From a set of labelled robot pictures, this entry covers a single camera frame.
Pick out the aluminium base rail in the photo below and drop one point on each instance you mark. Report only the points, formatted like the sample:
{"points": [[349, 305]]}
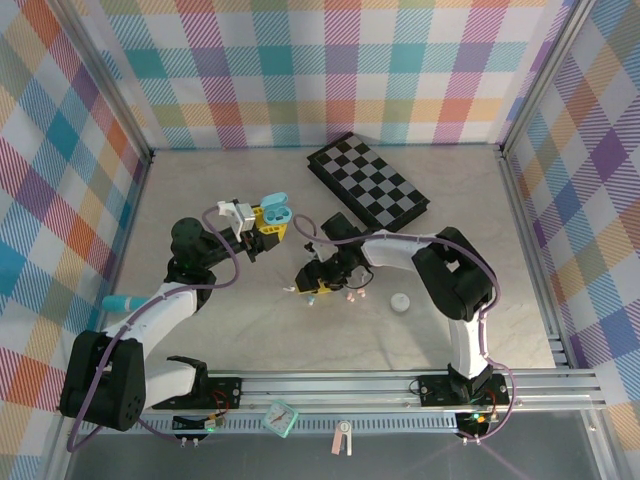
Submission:
{"points": [[325, 387]]}

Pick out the blue earbud charging case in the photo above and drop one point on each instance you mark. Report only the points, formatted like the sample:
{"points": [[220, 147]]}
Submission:
{"points": [[274, 202]]}

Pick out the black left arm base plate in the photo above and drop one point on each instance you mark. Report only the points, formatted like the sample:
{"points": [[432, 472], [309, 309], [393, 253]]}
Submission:
{"points": [[225, 390]]}

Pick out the black folding chessboard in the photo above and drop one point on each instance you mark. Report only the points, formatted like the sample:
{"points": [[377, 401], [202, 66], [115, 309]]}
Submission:
{"points": [[367, 185]]}

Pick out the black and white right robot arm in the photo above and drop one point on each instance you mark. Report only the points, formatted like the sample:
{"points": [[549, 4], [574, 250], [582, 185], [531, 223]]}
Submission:
{"points": [[450, 280]]}

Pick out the aluminium side rail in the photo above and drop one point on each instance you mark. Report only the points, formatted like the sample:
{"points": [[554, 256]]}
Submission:
{"points": [[525, 225]]}

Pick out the teal cylinder marker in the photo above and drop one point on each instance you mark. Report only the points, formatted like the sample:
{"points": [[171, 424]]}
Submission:
{"points": [[120, 303]]}

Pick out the white round earbud charging case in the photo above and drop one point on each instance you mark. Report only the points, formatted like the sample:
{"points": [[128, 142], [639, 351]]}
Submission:
{"points": [[400, 303]]}

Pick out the aluminium corner post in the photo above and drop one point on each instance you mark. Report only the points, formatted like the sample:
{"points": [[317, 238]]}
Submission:
{"points": [[542, 75], [106, 75]]}

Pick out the teal square clock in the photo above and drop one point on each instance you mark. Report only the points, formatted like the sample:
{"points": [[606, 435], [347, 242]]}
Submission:
{"points": [[281, 419]]}

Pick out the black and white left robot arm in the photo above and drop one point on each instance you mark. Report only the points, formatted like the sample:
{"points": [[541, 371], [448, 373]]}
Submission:
{"points": [[105, 380]]}

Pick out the pink and white tag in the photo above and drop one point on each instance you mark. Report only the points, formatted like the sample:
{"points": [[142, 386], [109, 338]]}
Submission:
{"points": [[343, 430]]}

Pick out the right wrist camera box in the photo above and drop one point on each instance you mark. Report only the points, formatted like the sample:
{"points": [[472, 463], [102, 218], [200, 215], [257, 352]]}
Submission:
{"points": [[315, 252]]}

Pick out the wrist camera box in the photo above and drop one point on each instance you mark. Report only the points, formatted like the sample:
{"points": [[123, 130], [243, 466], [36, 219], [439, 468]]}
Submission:
{"points": [[242, 215], [315, 252]]}

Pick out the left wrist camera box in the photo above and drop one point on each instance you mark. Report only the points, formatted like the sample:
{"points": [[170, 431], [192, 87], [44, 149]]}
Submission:
{"points": [[242, 215]]}

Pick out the small controller board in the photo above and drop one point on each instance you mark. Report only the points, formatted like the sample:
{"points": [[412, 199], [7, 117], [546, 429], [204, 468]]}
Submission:
{"points": [[475, 419], [210, 424]]}

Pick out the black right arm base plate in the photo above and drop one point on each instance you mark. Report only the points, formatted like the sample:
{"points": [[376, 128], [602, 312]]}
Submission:
{"points": [[435, 390]]}

